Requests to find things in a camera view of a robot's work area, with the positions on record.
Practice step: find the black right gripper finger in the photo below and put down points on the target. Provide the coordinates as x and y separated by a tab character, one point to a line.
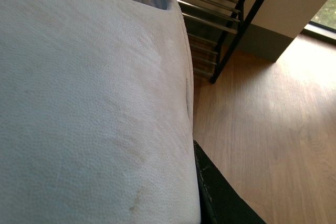
218	200

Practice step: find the light blue slipper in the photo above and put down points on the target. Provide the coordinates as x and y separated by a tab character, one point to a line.
96	113

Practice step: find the black metal shoe rack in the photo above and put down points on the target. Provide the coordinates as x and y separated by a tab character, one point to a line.
215	28

